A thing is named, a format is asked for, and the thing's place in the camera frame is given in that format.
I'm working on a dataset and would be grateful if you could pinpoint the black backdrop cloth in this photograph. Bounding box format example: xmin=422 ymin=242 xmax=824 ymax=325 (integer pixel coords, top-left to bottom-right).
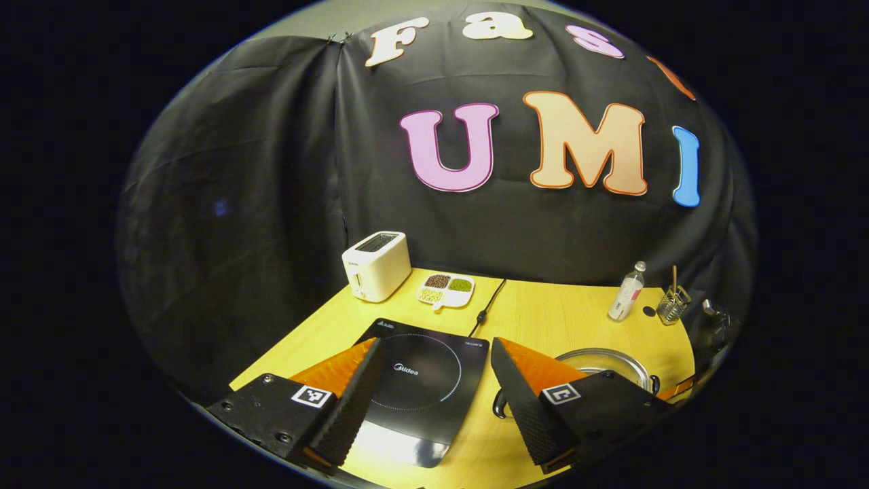
xmin=115 ymin=0 xmax=758 ymax=408

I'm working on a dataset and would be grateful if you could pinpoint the black power cable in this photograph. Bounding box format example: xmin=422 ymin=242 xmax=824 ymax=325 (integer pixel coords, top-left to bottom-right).
xmin=468 ymin=278 xmax=507 ymax=338

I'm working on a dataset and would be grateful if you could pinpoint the white toaster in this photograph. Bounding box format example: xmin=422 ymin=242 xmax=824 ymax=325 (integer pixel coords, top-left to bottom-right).
xmin=341 ymin=231 xmax=412 ymax=304

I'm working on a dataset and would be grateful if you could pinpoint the stainless steel pot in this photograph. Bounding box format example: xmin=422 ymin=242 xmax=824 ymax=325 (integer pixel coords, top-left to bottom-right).
xmin=493 ymin=348 xmax=661 ymax=420

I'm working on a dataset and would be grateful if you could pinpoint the white divided dish of beans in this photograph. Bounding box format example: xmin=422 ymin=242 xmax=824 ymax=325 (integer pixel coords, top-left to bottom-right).
xmin=415 ymin=272 xmax=476 ymax=312

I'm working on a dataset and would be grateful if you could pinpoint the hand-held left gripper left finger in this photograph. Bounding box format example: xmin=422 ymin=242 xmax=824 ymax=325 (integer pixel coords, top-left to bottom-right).
xmin=206 ymin=338 xmax=385 ymax=473

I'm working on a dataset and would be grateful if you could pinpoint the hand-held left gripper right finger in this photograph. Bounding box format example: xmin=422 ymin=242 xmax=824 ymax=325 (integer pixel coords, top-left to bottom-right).
xmin=490 ymin=336 xmax=676 ymax=475

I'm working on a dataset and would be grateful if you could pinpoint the clear plastic bottle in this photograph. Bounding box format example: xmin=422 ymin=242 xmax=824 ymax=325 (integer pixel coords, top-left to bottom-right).
xmin=608 ymin=261 xmax=647 ymax=323

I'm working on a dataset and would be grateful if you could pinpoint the wire utensil holder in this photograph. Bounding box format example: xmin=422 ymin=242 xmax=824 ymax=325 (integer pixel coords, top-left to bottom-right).
xmin=657 ymin=265 xmax=692 ymax=325

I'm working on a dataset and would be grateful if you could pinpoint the black induction cooktop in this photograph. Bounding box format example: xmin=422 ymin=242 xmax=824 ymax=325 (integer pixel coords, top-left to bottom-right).
xmin=337 ymin=318 xmax=491 ymax=469

